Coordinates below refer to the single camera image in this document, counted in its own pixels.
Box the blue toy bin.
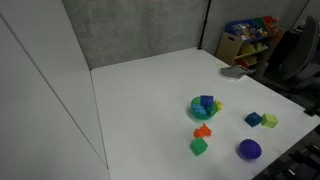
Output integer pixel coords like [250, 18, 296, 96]
[224, 18, 265, 43]

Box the black equipment rack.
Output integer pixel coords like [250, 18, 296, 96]
[252, 124, 320, 180]

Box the dark gray office chair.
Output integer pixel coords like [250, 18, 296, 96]
[265, 15, 320, 93]

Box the yellow star toy piece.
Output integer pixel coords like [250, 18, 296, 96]
[214, 99, 225, 113]

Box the yellow toy bin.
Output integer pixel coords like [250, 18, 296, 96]
[239, 42, 269, 57]

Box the black table clamp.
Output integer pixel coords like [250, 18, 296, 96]
[303, 99, 320, 118]

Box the orange toy bin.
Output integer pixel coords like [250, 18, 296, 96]
[237, 54, 258, 68]

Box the orange toy piece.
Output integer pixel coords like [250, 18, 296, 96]
[193, 122, 213, 139]

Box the blue square block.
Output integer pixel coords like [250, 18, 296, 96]
[200, 95, 215, 108]

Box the light blue toy piece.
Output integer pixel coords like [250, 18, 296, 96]
[191, 103, 208, 117]

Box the purple spiky ball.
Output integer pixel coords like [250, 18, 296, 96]
[238, 138, 263, 161]

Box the lime green toy cube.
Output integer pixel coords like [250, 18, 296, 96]
[260, 113, 279, 129]

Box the black vertical pole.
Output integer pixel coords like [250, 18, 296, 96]
[197, 0, 213, 51]

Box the red toy bin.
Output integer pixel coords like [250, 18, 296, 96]
[261, 15, 282, 35]

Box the green plastic bowl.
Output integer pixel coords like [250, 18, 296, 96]
[190, 95, 220, 121]

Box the wooden toy storage shelf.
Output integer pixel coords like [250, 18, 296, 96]
[215, 15, 287, 70]

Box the gray flat pad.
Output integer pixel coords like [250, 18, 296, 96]
[219, 64, 251, 80]

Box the dark blue toy cube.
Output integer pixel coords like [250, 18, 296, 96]
[244, 111, 263, 128]

